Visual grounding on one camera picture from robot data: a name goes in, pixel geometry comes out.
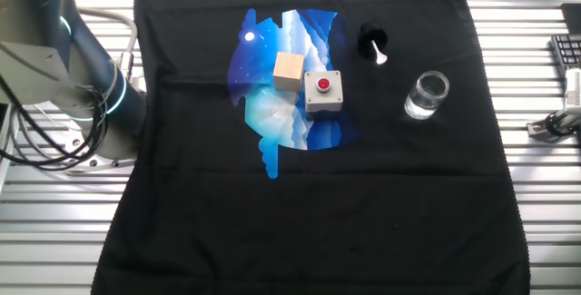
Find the grey box with red button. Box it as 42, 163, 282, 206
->
302, 70, 345, 113

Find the black keyboard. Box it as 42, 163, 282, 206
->
550, 34, 581, 79

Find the aluminium camera bracket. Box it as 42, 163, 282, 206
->
526, 103, 581, 141

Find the black looped camera cable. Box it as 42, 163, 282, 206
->
544, 112, 569, 138

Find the black cloth with blue print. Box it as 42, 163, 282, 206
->
90, 0, 532, 295

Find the small silver exterior camera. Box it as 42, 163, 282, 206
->
564, 67, 581, 108

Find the clear glass jar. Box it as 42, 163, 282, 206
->
403, 70, 451, 121

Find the black base cable bundle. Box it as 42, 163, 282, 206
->
0, 72, 110, 172

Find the thick grey base cable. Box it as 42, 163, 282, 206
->
76, 6, 140, 83

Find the wooden cube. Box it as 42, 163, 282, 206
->
271, 52, 306, 93

